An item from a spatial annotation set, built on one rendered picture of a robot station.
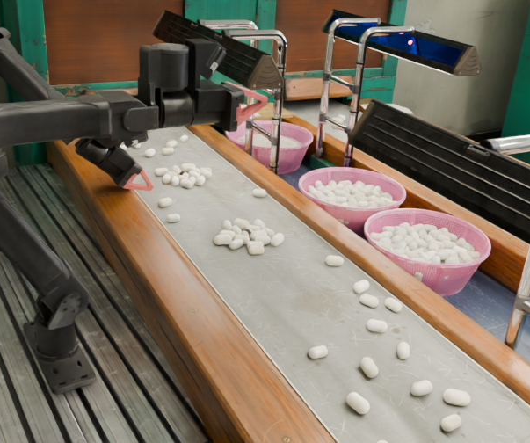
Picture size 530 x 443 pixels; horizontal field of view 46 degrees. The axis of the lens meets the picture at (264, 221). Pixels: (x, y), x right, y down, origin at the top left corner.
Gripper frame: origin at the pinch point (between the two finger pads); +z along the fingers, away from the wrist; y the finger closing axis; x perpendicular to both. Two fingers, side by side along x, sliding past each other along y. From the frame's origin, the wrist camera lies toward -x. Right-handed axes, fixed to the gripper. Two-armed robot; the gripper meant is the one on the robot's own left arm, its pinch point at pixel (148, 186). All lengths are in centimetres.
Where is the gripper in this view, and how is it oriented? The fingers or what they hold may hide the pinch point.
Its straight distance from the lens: 154.2
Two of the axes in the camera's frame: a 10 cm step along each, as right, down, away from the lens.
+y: -4.6, -4.1, 7.9
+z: 6.3, 4.7, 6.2
